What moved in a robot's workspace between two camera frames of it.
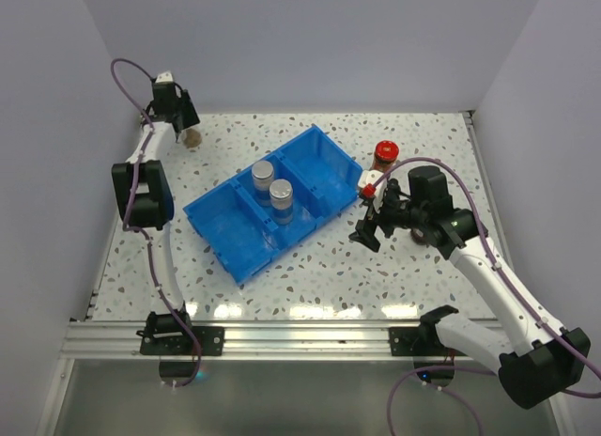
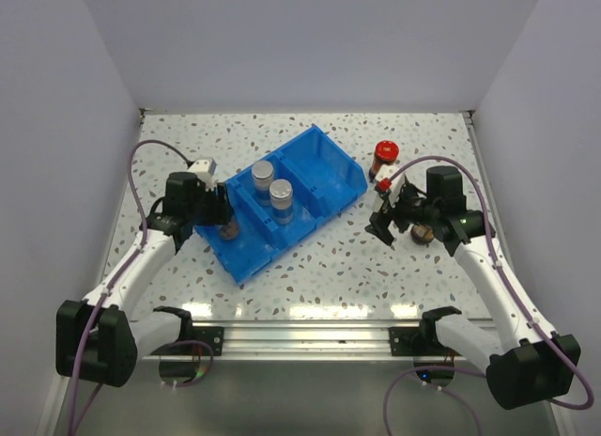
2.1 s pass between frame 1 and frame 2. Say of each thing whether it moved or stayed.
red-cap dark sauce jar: stayed
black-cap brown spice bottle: moved
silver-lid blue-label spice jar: stayed
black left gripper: moved
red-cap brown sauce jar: stayed
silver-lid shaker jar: stayed
